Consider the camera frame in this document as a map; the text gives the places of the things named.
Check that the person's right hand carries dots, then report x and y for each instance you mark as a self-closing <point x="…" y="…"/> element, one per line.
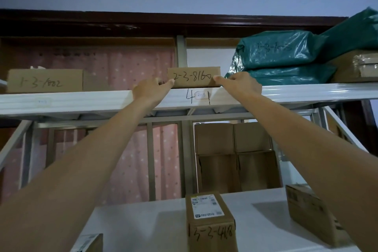
<point x="243" y="86"/>

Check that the person's left hand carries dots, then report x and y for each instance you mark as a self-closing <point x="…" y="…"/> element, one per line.
<point x="150" y="92"/>

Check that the small box marked 2-3-8160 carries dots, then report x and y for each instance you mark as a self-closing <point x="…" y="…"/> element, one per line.
<point x="192" y="77"/>

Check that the white metal shelving rack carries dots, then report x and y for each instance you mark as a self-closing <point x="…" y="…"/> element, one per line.
<point x="88" y="101"/>

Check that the box marked 1-3-1002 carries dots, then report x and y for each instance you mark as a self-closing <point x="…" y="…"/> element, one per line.
<point x="44" y="82"/>

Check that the cardboard box with black logo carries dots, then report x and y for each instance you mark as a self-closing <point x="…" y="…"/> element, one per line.
<point x="313" y="210"/>

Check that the cube box marked 3-3-418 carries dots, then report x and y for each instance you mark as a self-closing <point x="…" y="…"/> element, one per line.
<point x="211" y="231"/>

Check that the box marked 5-2-5187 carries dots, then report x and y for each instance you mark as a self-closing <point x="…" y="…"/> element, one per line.
<point x="91" y="244"/>

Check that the person's left forearm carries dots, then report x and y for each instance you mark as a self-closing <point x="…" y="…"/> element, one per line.
<point x="73" y="172"/>

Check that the person's right forearm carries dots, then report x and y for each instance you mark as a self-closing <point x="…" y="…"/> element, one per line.
<point x="319" y="157"/>

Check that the pink dotted curtain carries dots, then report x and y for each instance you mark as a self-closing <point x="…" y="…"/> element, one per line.
<point x="133" y="62"/>

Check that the grey sliding window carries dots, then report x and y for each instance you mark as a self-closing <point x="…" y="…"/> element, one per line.
<point x="181" y="54"/>

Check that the flattened brown carton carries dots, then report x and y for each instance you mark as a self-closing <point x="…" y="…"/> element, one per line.
<point x="214" y="139"/>
<point x="252" y="136"/>

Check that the large taped flat carton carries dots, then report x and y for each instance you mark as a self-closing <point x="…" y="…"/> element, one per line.
<point x="357" y="65"/>

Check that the dark wooden window frame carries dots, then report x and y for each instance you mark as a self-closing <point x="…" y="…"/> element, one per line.
<point x="147" y="23"/>

